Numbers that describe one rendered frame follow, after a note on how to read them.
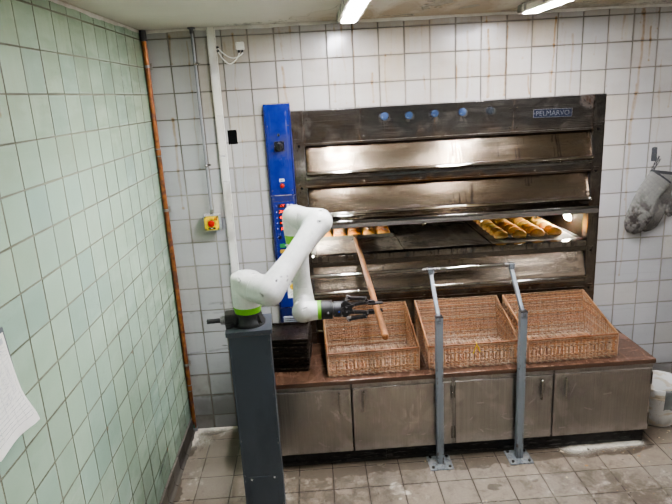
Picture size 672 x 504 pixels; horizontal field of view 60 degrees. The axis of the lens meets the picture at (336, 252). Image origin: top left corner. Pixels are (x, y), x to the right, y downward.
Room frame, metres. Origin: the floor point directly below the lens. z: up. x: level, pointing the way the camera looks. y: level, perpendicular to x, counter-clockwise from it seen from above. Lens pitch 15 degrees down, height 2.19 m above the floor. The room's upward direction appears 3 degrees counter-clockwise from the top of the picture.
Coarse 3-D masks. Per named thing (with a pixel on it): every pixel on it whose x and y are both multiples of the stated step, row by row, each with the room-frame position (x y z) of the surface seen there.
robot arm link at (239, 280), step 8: (240, 272) 2.49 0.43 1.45; (248, 272) 2.48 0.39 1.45; (256, 272) 2.48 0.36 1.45; (232, 280) 2.46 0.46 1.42; (240, 280) 2.43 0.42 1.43; (248, 280) 2.41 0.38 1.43; (232, 288) 2.47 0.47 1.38; (240, 288) 2.42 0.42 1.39; (232, 296) 2.47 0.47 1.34; (240, 296) 2.44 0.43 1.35; (240, 304) 2.44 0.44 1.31; (248, 304) 2.44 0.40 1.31; (256, 304) 2.46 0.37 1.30; (240, 312) 2.45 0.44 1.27; (248, 312) 2.44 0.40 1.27; (256, 312) 2.46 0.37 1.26
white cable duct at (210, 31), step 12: (216, 60) 3.60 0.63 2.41; (216, 72) 3.60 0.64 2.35; (216, 84) 3.60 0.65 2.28; (216, 96) 3.60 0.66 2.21; (216, 108) 3.60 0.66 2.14; (216, 120) 3.60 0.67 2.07; (228, 168) 3.60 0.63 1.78; (228, 180) 3.60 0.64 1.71; (228, 192) 3.60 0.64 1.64; (228, 204) 3.60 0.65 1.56; (228, 216) 3.60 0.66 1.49; (228, 228) 3.60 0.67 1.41; (228, 240) 3.60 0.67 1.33
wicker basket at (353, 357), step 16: (384, 304) 3.61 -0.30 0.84; (400, 304) 3.61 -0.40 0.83; (336, 320) 3.57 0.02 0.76; (352, 320) 3.58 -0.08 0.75; (368, 320) 3.58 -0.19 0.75; (384, 320) 3.58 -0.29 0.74; (400, 320) 3.58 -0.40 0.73; (336, 336) 3.54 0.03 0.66; (352, 336) 3.55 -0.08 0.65; (368, 336) 3.55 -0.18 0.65; (400, 336) 3.55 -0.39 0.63; (416, 336) 3.26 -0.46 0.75; (336, 352) 3.45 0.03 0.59; (352, 352) 3.14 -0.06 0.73; (368, 352) 3.14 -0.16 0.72; (384, 352) 3.14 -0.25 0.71; (400, 352) 3.15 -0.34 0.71; (416, 352) 3.16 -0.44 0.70; (336, 368) 3.13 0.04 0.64; (352, 368) 3.14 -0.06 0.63; (368, 368) 3.14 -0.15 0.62; (384, 368) 3.15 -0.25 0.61; (400, 368) 3.15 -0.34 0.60; (416, 368) 3.16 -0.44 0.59
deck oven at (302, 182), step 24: (600, 96) 3.69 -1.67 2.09; (600, 120) 3.69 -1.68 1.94; (600, 144) 3.69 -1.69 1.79; (456, 168) 3.66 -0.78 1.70; (480, 168) 3.66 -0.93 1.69; (504, 168) 3.66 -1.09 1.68; (528, 168) 3.68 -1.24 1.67; (552, 168) 3.68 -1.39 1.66; (576, 168) 3.69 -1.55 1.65; (600, 168) 3.69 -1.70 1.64; (384, 216) 3.74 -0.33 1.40; (408, 216) 3.74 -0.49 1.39; (552, 216) 4.25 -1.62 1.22; (576, 216) 3.85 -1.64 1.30; (312, 264) 3.63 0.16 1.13; (336, 264) 3.64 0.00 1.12; (360, 264) 3.64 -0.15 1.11; (312, 288) 3.63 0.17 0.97; (456, 288) 3.65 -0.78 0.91; (480, 288) 3.67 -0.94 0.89; (504, 288) 3.67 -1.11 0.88; (528, 288) 3.68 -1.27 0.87; (552, 288) 3.68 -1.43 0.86; (312, 336) 3.63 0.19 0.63
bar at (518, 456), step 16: (352, 272) 3.27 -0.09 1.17; (384, 272) 3.27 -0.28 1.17; (400, 272) 3.27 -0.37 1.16; (416, 272) 3.28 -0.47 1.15; (432, 272) 3.27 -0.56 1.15; (512, 272) 3.27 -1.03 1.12; (432, 288) 3.20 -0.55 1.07; (432, 464) 3.05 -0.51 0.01; (448, 464) 3.04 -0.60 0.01; (512, 464) 3.01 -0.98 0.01
